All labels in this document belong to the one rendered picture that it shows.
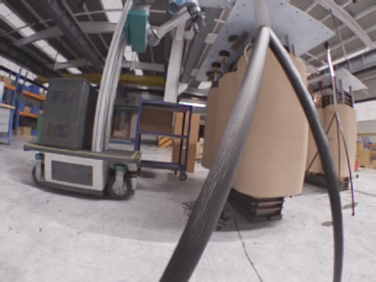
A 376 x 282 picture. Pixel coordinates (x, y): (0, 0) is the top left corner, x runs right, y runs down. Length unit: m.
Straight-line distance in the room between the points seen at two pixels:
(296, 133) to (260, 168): 0.30
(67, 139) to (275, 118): 1.33
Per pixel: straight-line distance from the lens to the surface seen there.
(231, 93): 1.39
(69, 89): 1.35
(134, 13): 1.48
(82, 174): 1.19
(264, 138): 0.92
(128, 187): 1.22
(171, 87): 12.25
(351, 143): 2.65
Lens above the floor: 0.46
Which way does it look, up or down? 1 degrees up
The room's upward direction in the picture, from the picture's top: 6 degrees clockwise
